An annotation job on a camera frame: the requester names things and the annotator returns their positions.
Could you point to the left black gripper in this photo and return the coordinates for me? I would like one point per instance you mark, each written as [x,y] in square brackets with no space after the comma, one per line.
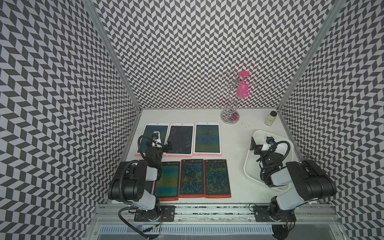
[165,148]

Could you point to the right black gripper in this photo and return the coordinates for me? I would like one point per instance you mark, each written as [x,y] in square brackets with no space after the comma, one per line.
[258,147]

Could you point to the pink writing tablet colourful screen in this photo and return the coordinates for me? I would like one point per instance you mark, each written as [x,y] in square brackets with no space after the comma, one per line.
[150,128]

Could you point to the white plastic storage tray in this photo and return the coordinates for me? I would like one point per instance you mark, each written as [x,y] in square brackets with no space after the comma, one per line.
[252,168]

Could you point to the red writing tablet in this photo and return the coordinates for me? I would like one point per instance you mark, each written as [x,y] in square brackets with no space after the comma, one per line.
[192,179]
[217,182]
[167,188]

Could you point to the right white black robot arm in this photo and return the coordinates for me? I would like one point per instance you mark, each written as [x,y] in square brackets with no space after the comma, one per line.
[310,182]

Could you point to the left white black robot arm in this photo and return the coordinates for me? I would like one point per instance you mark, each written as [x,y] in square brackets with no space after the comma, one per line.
[128,184]

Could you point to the small glass jar black lid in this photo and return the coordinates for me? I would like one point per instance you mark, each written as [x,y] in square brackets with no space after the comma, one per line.
[271,118]

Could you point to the pink plastic goblet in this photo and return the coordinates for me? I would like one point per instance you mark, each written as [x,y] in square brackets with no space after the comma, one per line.
[243,87]

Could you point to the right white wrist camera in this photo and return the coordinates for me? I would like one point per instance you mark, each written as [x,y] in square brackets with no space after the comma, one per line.
[269,142]

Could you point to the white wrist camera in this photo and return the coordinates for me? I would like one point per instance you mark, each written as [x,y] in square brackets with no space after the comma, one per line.
[156,139]
[269,142]

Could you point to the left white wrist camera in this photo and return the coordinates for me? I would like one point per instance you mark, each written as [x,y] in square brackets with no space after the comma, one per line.
[156,139]

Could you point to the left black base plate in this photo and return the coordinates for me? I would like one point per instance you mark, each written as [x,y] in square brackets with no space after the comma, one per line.
[166,213]

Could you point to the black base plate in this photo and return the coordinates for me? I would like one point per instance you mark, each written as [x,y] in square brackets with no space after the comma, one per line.
[266,214]
[166,213]

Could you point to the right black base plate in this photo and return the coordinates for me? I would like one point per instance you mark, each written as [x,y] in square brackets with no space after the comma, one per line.
[266,214]

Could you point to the aluminium front rail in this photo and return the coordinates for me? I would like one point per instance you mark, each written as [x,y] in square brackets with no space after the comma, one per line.
[317,214]

